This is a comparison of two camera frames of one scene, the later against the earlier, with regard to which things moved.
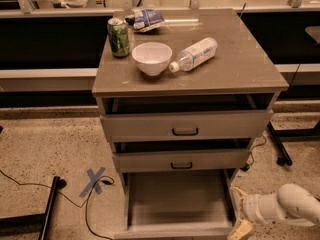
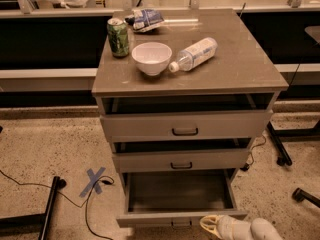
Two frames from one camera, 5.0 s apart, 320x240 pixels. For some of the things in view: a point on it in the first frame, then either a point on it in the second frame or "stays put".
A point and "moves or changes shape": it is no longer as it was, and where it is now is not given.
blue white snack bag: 143,20 stays put
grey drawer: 177,204 moves or changes shape
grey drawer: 186,125 stays put
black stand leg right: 279,136 stays put
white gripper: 249,206 to 235,228
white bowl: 152,58 stays put
